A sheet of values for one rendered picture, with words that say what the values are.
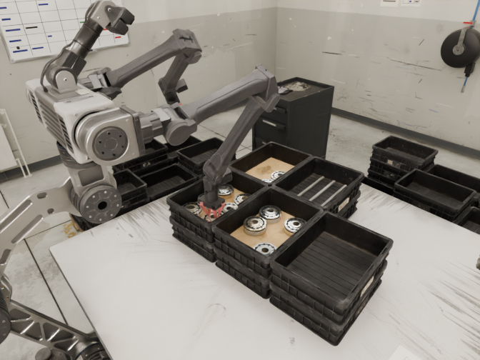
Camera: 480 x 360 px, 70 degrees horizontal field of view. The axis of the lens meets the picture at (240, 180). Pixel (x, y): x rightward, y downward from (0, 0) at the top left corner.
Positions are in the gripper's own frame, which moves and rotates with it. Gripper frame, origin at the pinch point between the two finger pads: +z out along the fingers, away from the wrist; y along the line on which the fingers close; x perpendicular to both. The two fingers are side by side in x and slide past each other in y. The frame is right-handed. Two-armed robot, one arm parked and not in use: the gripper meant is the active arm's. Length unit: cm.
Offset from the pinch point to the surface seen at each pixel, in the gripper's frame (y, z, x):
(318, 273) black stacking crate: -51, 7, -1
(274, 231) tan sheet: -24.6, 5.8, -12.3
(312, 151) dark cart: 38, 53, -186
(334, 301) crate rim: -63, -3, 16
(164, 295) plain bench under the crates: -0.9, 19.0, 33.3
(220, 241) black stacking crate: -12.2, 1.8, 10.0
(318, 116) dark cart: 37, 20, -190
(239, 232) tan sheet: -12.3, 5.7, -3.0
